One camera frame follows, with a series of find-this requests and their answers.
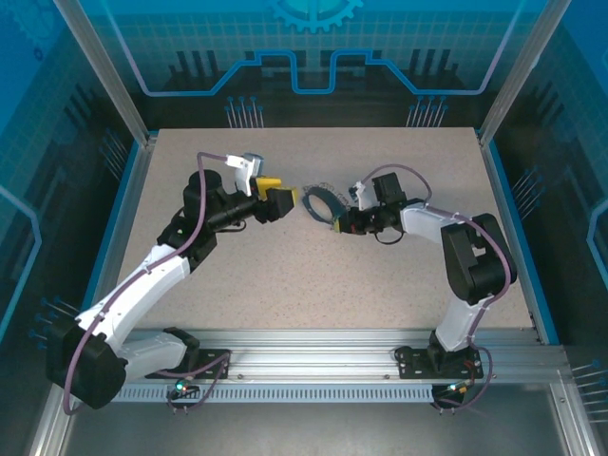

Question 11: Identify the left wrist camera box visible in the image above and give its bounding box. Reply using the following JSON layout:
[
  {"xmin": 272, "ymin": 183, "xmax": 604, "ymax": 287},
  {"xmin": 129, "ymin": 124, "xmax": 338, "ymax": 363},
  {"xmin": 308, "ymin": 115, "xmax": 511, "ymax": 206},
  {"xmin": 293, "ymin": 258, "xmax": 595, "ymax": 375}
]
[{"xmin": 242, "ymin": 152, "xmax": 265, "ymax": 178}]

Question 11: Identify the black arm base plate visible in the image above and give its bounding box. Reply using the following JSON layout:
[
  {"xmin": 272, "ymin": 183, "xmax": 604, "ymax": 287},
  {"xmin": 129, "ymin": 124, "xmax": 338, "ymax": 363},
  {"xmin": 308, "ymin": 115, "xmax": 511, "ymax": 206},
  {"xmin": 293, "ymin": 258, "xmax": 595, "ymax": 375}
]
[
  {"xmin": 143, "ymin": 348, "xmax": 233, "ymax": 381},
  {"xmin": 395, "ymin": 344, "xmax": 485, "ymax": 381}
]

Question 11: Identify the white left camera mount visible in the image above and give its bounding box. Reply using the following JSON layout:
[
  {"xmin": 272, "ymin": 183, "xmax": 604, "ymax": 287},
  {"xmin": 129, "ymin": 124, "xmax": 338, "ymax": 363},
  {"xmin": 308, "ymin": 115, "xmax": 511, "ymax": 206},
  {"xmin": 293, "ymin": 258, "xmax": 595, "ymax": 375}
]
[{"xmin": 225, "ymin": 154, "xmax": 260, "ymax": 198}]

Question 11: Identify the black connector with green light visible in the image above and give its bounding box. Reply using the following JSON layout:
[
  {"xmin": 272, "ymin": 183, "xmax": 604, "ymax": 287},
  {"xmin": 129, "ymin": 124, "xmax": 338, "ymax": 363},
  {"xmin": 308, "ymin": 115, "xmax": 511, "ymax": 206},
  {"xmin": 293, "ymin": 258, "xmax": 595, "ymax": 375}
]
[
  {"xmin": 429, "ymin": 378, "xmax": 477, "ymax": 415},
  {"xmin": 165, "ymin": 372, "xmax": 201, "ymax": 415}
]

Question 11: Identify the aluminium frame post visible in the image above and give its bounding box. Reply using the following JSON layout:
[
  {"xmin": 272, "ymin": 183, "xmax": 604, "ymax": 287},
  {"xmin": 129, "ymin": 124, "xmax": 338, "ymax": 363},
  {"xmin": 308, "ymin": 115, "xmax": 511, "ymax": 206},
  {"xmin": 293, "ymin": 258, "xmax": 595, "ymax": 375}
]
[
  {"xmin": 476, "ymin": 0, "xmax": 558, "ymax": 146},
  {"xmin": 52, "ymin": 0, "xmax": 159, "ymax": 146}
]

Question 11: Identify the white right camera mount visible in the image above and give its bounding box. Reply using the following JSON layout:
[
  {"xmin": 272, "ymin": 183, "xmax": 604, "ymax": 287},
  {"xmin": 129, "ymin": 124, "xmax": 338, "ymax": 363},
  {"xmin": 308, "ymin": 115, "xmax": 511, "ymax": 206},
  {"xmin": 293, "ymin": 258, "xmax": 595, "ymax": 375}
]
[{"xmin": 355, "ymin": 181, "xmax": 377, "ymax": 212}]

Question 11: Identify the long aluminium mounting rail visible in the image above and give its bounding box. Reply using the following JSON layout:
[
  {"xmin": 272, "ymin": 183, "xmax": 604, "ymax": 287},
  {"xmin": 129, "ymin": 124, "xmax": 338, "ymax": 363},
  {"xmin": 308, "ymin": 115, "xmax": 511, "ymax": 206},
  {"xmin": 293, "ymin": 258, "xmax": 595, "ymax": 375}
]
[{"xmin": 111, "ymin": 327, "xmax": 569, "ymax": 387}]

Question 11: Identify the aluminium frame rail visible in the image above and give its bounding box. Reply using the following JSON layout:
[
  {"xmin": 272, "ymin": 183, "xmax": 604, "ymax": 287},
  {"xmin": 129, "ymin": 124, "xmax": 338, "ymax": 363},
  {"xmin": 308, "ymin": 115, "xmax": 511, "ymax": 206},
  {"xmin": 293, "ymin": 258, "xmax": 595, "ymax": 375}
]
[
  {"xmin": 24, "ymin": 370, "xmax": 80, "ymax": 456},
  {"xmin": 549, "ymin": 370, "xmax": 598, "ymax": 456}
]

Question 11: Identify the metal ring plate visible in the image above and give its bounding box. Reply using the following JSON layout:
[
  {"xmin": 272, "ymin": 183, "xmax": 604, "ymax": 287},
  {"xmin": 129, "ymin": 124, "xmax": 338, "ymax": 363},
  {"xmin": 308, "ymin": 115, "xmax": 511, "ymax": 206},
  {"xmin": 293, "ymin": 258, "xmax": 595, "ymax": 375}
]
[{"xmin": 302, "ymin": 181, "xmax": 349, "ymax": 225}]

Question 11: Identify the slotted grey cable duct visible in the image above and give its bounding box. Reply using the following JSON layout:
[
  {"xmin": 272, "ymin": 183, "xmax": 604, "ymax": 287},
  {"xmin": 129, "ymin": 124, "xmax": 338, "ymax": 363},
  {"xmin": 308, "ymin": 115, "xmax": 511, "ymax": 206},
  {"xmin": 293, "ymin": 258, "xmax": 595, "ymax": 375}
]
[{"xmin": 113, "ymin": 384, "xmax": 436, "ymax": 406}]

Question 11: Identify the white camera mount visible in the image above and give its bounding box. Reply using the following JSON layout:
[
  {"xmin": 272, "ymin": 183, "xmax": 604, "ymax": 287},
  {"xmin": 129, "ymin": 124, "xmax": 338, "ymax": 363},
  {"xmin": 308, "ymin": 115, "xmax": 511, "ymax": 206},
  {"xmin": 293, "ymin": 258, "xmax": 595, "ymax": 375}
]
[
  {"xmin": 225, "ymin": 154, "xmax": 260, "ymax": 198},
  {"xmin": 355, "ymin": 181, "xmax": 377, "ymax": 212}
]

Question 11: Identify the blue table edge strip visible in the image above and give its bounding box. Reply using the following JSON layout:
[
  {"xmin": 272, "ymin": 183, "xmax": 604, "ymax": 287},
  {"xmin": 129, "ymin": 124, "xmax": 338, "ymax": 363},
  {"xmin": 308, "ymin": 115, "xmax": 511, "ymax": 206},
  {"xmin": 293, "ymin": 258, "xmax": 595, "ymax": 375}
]
[
  {"xmin": 479, "ymin": 139, "xmax": 562, "ymax": 346},
  {"xmin": 79, "ymin": 141, "xmax": 154, "ymax": 315}
]

